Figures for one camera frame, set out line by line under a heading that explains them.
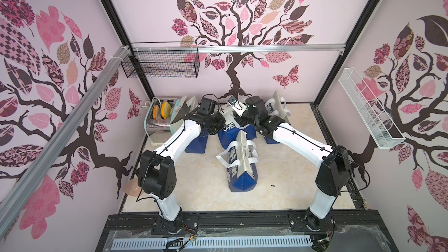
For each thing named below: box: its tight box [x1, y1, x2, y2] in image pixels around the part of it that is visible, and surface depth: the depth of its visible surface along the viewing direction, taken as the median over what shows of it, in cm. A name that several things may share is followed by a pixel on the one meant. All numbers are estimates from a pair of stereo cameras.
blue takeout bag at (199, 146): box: [184, 130, 210, 154], surface depth 97 cm
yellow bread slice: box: [161, 101, 172, 120], surface depth 92 cm
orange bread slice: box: [152, 105, 159, 119], surface depth 92 cm
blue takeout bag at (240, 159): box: [215, 130, 259, 193], surface depth 76 cm
